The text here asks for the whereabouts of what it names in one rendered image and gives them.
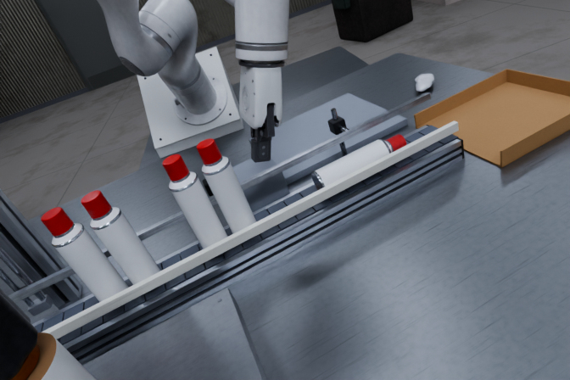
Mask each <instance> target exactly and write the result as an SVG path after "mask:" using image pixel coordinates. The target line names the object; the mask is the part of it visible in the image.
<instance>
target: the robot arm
mask: <svg viewBox="0 0 570 380"><path fill-rule="evenodd" d="M97 1H98V4H99V5H100V7H101V9H102V10H103V14H104V17H105V20H106V23H107V26H108V30H109V35H110V38H111V42H112V44H113V46H114V49H115V52H116V54H117V55H118V57H119V59H120V61H121V62H122V64H123V65H124V66H125V67H126V68H127V69H128V70H130V71H131V72H133V73H135V74H136V75H139V76H152V75H155V74H157V73H158V75H159V77H160V78H161V80H162V81H163V82H164V84H166V86H167V87H168V88H169V89H170V90H171V92H172V93H173V94H174V97H173V108H174V110H175V112H176V114H177V116H178V117H179V118H180V119H181V120H182V121H184V122H186V123H188V124H190V125H194V126H201V125H206V124H208V123H210V122H212V121H214V120H216V119H217V118H218V117H219V116H220V115H221V114H222V112H223V111H224V109H225V107H226V104H227V91H226V88H225V86H224V84H223V83H222V82H221V81H220V80H219V79H218V78H216V77H214V76H212V75H206V74H205V72H204V70H203V68H202V66H201V65H200V63H199V61H198V60H197V58H196V56H195V53H196V47H197V39H198V19H197V15H196V12H195V10H194V7H193V5H192V4H191V3H190V1H189V0H148V1H147V2H146V3H145V5H144V6H143V7H142V9H141V10H140V11H139V0H97ZM225 1H226V2H228V3H229V4H231V5H232V6H233V7H234V8H235V40H236V41H235V46H236V58H238V59H240V60H238V64H239V65H242V66H241V74H240V92H239V114H240V116H241V117H242V118H243V119H244V120H245V121H246V122H247V123H248V124H249V125H250V130H251V137H252V139H251V159H252V160H253V161H254V162H255V163H258V162H265V161H270V160H271V138H272V137H274V136H275V127H279V126H280V125H281V123H282V72H281V67H283V66H284V65H285V62H284V61H283V60H284V59H287V58H288V20H289V0H225Z"/></svg>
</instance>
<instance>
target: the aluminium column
mask: <svg viewBox="0 0 570 380"><path fill-rule="evenodd" d="M0 246H1V247H2V249H3V250H4V251H5V252H6V253H7V254H8V255H9V256H10V257H11V258H12V260H13V261H14V262H15V263H16V264H17V265H18V266H19V267H20V268H21V269H22V271H23V272H24V273H25V274H26V275H27V276H28V277H29V278H30V279H31V280H32V281H33V282H34V281H35V282H37V281H39V280H41V279H43V278H44V277H47V276H50V275H52V274H53V273H55V272H57V271H60V270H62V269H64V268H65V265H64V264H63V263H62V262H61V260H60V259H59V258H58V257H57V255H56V254H55V253H54V252H53V251H52V250H51V249H50V248H49V247H48V245H47V244H46V243H45V242H44V240H43V239H42V238H41V237H40V236H39V234H38V233H37V232H36V231H35V229H34V228H33V227H32V226H31V224H30V223H29V222H28V221H27V220H26V218H25V217H24V216H23V215H22V214H21V213H20V212H19V211H18V209H17V208H16V207H15V206H14V205H13V203H12V202H11V201H10V200H9V199H8V197H7V196H6V195H5V194H4V192H3V191H2V190H1V189H0ZM81 289H82V285H80V283H79V282H78V281H77V280H76V279H75V277H74V276H73V275H71V276H69V277H66V278H65V279H63V280H61V281H59V282H56V283H55V284H53V285H51V286H49V287H47V288H44V289H43V290H42V291H43V293H44V294H45V295H46V294H48V295H49V297H50V298H51V299H52V300H53V304H54V305H55V306H56V307H57V308H58V309H59V310H62V309H63V308H64V307H66V306H68V305H71V304H73V303H75V302H76V301H78V300H80V299H81Z"/></svg>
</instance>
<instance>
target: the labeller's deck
mask: <svg viewBox="0 0 570 380"><path fill-rule="evenodd" d="M83 366H84V367H85V368H86V369H87V370H88V371H89V372H90V373H91V374H92V375H93V377H94V378H95V379H96V380H267V379H266V376H265V373H264V371H263V368H262V365H261V364H260V360H259V357H258V355H257V353H256V350H255V348H254V345H253V342H252V340H251V337H250V335H249V331H248V329H247V327H246V324H245V322H244V319H243V316H242V314H241V311H240V309H239V307H238V304H237V302H236V300H235V299H234V297H233V296H232V293H231V291H230V289H229V288H225V289H223V290H221V291H220V292H218V293H216V294H214V295H212V296H210V297H208V298H207V299H205V300H203V301H201V302H199V303H197V304H196V305H194V306H192V307H190V308H188V309H186V310H184V311H183V312H181V313H179V314H177V315H175V316H173V317H171V318H170V319H168V320H166V321H164V322H162V323H160V324H159V325H157V326H155V327H153V328H151V329H149V330H147V331H146V332H144V333H142V334H140V335H138V336H136V337H135V338H133V339H131V340H129V341H127V342H125V343H123V344H122V345H120V346H118V347H116V348H114V349H112V350H110V351H109V352H107V353H105V354H103V355H100V356H99V357H98V358H96V359H94V360H91V361H90V362H88V363H86V364H85V365H83Z"/></svg>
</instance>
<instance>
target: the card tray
mask: <svg viewBox="0 0 570 380"><path fill-rule="evenodd" d="M414 118H415V124H416V129H418V128H420V127H422V126H426V125H429V126H435V127H437V128H440V127H442V126H445V125H447V124H449V123H450V122H452V121H456V122H458V127H459V131H456V132H454V133H452V134H453V135H455V136H458V138H460V139H462V140H463V147H464V151H467V152H468V153H470V154H473V155H476V156H478V157H479V158H481V159H484V160H487V161H488V162H490V163H492V164H494V165H498V166H499V167H501V168H502V167H504V166H506V165H509V164H510V163H511V162H513V161H515V160H517V159H519V158H521V157H522V156H524V155H525V154H528V153H530V152H532V151H533V150H535V149H536V148H539V147H540V146H542V145H544V144H546V143H547V142H549V141H551V140H553V139H554V138H556V137H559V136H560V135H561V134H563V133H565V132H567V131H569V130H570V81H565V80H561V79H556V78H552V77H548V76H543V75H536V74H531V73H527V72H522V71H518V70H510V69H505V70H502V71H501V72H499V73H497V74H495V75H492V76H491V77H489V78H487V79H485V80H483V81H480V82H479V83H477V84H475V85H473V86H471V87H469V88H467V89H465V90H463V91H461V92H458V93H457V94H455V95H452V96H450V97H448V98H446V99H444V100H442V101H440V102H438V103H436V104H434V105H432V106H430V107H428V108H426V109H424V110H422V111H420V112H418V113H416V114H414Z"/></svg>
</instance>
